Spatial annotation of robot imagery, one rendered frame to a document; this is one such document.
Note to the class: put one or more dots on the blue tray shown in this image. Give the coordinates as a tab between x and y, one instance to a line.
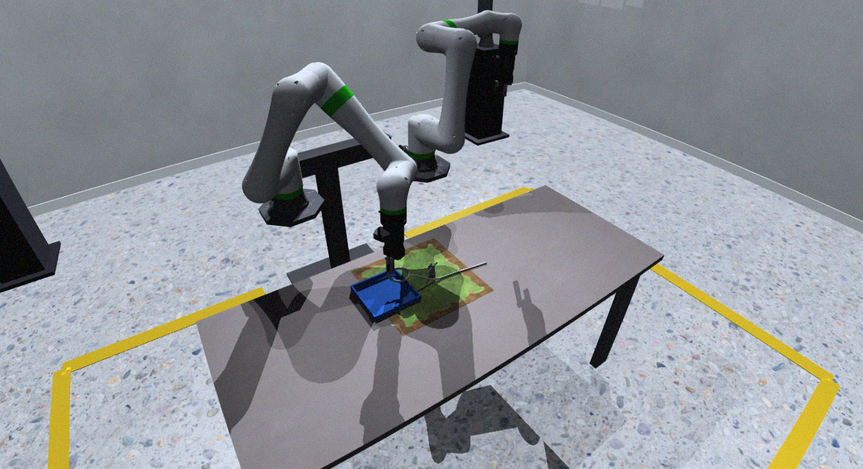
381	297

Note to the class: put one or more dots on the green grassy ground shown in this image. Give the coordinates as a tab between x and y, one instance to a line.
438	297

